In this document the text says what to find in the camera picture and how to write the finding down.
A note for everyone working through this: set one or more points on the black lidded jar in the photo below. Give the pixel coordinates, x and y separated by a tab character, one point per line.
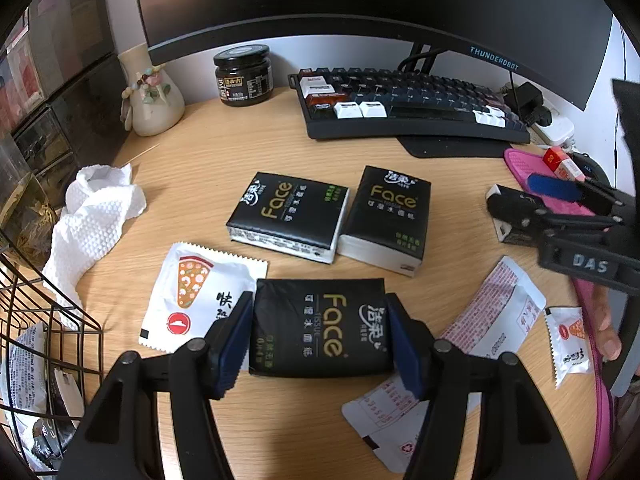
243	77

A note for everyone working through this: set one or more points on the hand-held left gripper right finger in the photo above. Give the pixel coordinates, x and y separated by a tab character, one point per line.
407	355

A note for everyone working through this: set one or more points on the person's right hand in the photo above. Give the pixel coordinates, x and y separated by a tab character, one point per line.
607	325

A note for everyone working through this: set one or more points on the black mechanical keyboard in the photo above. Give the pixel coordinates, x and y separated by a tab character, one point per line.
400	105

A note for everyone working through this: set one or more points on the black desk pad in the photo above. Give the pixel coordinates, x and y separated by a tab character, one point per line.
450	148

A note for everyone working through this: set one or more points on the black power adapter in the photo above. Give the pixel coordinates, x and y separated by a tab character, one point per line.
530	97

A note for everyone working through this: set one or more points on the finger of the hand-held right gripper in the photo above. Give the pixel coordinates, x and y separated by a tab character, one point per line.
520	215
555	187

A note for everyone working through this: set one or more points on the small red box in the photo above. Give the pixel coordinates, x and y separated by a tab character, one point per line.
562	165

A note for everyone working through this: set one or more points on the wooden toothpick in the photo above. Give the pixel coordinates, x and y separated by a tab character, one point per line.
145	152

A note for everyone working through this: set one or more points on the small white sauce packet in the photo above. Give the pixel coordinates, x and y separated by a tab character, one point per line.
570	340

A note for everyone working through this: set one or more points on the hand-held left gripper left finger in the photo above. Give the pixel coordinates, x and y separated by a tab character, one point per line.
232	350

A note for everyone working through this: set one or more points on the white medicine packet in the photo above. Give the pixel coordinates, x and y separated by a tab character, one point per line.
495	305
385	425

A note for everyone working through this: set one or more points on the pink silicone mat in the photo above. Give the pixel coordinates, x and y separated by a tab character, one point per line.
520	165

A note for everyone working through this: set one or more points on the clear glass cup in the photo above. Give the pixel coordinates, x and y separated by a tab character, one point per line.
25	215

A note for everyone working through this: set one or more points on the large white sauce packet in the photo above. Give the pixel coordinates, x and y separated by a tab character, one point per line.
190	295

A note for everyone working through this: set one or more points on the wooden desktop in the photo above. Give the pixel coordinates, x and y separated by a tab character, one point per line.
225	150

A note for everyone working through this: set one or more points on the black curved monitor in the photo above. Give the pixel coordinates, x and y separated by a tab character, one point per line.
350	5

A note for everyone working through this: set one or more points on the white power strip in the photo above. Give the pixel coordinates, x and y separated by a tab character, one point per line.
552	127

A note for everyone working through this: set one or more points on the white paper towel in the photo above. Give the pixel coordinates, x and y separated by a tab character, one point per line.
90	230

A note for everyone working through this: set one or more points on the cream ceramic vase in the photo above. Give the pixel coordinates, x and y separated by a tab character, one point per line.
152	95

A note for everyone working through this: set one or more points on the dark transparent cosmetic organizer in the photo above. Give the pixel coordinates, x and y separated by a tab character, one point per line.
55	60

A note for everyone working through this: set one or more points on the black computer mouse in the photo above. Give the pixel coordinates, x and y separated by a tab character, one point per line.
590	164

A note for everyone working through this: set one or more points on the white printed packet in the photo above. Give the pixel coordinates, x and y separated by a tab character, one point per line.
35	370

